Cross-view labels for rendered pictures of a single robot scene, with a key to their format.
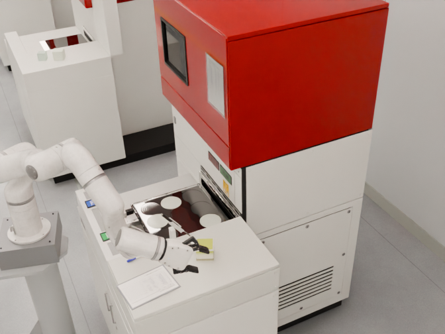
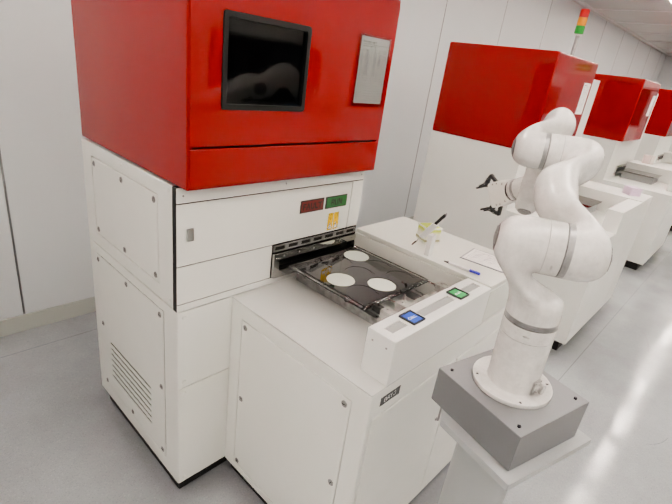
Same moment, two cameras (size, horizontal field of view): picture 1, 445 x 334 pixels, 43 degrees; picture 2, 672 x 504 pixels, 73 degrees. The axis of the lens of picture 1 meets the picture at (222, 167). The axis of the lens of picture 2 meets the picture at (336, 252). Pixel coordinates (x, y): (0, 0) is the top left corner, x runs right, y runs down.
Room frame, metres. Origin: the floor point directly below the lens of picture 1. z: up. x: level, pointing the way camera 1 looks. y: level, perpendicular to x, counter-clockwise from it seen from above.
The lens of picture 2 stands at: (2.77, 1.55, 1.60)
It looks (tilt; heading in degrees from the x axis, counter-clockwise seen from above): 23 degrees down; 245
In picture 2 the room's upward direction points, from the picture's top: 8 degrees clockwise
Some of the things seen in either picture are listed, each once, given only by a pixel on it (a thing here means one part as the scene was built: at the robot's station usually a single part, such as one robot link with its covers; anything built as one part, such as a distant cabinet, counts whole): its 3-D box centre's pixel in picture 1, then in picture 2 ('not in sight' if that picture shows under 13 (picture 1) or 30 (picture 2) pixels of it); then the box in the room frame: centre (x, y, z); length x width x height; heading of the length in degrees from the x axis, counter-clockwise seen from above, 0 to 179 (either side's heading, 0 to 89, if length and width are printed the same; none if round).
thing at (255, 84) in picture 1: (261, 54); (237, 70); (2.45, -0.20, 1.52); 0.81 x 0.75 x 0.59; 25
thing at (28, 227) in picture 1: (24, 214); (520, 351); (1.95, 0.89, 1.02); 0.19 x 0.19 x 0.18
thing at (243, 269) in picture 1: (193, 275); (437, 261); (1.66, 0.13, 0.89); 0.62 x 0.35 x 0.14; 115
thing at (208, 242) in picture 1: (204, 250); (428, 233); (1.70, 0.08, 1.00); 0.07 x 0.07 x 0.07; 89
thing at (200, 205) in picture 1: (180, 215); (358, 273); (2.06, 0.21, 0.90); 0.34 x 0.34 x 0.01; 25
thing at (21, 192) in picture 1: (20, 171); (529, 269); (1.98, 0.87, 1.23); 0.19 x 0.12 x 0.24; 139
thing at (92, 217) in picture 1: (101, 231); (432, 324); (1.96, 0.57, 0.89); 0.55 x 0.09 x 0.14; 25
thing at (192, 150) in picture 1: (205, 160); (281, 230); (2.32, 0.09, 1.02); 0.82 x 0.03 x 0.40; 25
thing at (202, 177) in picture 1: (218, 201); (316, 254); (2.16, 0.02, 0.89); 0.44 x 0.02 x 0.10; 25
